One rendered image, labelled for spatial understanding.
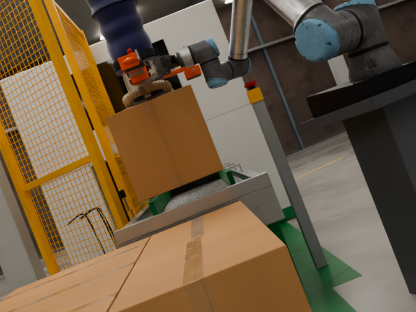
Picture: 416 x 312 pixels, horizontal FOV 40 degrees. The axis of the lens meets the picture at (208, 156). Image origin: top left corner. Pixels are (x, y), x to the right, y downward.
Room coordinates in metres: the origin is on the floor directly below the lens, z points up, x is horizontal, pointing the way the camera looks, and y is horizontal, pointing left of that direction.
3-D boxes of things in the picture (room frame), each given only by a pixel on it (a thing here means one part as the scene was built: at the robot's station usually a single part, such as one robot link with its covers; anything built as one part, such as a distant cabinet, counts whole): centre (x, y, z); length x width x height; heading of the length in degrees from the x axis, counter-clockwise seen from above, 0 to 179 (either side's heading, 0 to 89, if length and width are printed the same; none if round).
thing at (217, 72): (2.56, -0.17, 1.10); 0.12 x 0.09 x 0.12; 123
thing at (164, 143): (2.78, 0.16, 0.88); 0.60 x 0.40 x 0.40; 0
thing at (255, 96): (3.00, -0.35, 0.50); 0.07 x 0.07 x 1.00; 1
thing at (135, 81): (2.55, 0.15, 1.21); 0.10 x 0.08 x 0.06; 92
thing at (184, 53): (2.55, -0.07, 1.21); 0.09 x 0.05 x 0.10; 1
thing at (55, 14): (4.18, 0.60, 1.05); 1.17 x 0.10 x 2.10; 1
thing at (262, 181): (2.41, 0.14, 0.58); 0.70 x 0.03 x 0.06; 91
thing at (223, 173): (3.94, -0.09, 0.60); 1.60 x 0.11 x 0.09; 1
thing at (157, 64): (2.56, 0.01, 1.21); 0.12 x 0.09 x 0.08; 91
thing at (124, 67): (2.20, 0.15, 1.21); 0.08 x 0.07 x 0.05; 2
